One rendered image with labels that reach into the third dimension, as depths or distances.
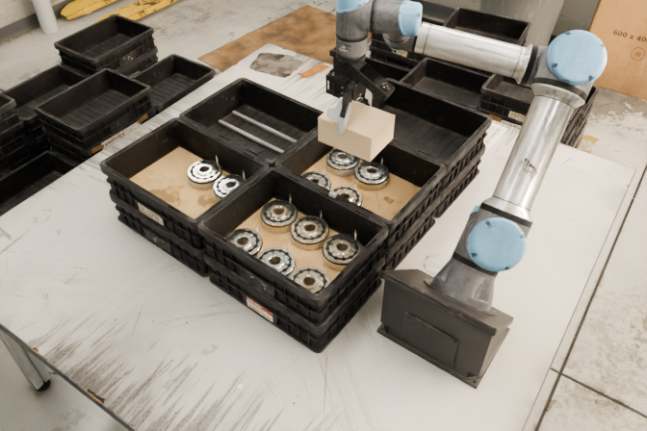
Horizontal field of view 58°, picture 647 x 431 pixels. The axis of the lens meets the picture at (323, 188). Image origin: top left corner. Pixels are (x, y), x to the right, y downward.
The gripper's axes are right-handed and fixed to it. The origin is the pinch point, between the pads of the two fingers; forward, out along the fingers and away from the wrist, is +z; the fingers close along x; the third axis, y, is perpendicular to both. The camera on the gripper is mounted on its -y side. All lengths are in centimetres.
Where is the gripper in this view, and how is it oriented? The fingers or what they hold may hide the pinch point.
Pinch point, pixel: (356, 123)
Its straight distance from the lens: 154.7
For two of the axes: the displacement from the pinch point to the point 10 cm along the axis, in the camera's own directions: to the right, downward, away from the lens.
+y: -8.3, -3.7, 4.2
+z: 0.1, 7.5, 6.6
